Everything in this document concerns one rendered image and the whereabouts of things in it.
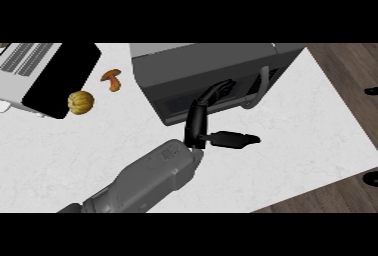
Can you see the yellow pumpkin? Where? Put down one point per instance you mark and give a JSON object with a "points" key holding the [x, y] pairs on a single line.
{"points": [[81, 102]]}

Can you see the black object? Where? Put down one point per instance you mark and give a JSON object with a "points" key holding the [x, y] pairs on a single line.
{"points": [[372, 90], [371, 178]]}

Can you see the orange brown mushroom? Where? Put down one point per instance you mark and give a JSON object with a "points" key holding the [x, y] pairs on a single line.
{"points": [[114, 81]]}

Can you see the dark grey microwave door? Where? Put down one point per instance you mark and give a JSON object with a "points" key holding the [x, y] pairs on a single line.
{"points": [[170, 100]]}

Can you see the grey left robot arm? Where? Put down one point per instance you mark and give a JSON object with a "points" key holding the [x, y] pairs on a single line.
{"points": [[148, 176]]}

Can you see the dark grey microwave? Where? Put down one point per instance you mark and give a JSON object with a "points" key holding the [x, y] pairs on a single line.
{"points": [[196, 58]]}

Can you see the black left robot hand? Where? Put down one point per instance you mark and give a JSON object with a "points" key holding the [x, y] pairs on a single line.
{"points": [[198, 123]]}

